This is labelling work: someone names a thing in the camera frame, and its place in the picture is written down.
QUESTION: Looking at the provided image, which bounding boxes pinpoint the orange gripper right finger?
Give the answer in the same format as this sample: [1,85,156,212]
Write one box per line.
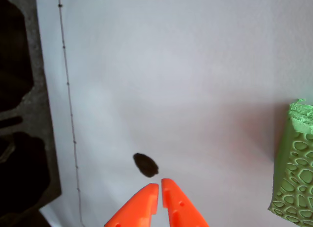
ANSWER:
[161,178,210,227]

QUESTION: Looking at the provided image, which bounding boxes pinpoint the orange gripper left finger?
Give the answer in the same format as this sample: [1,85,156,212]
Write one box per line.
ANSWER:
[104,183,159,227]

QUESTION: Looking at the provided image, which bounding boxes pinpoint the green textured foam block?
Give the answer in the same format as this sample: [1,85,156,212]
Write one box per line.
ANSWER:
[267,98,313,227]

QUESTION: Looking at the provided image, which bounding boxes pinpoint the black dot mark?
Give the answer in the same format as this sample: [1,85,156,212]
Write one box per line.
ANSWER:
[133,153,159,178]

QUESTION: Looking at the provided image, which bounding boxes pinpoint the white paper sheet with drawn rectangle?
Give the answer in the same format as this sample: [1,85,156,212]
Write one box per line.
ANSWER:
[35,0,313,227]

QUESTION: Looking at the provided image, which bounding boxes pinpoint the black foam tray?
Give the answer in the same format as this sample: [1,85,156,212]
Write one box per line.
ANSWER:
[0,0,62,227]

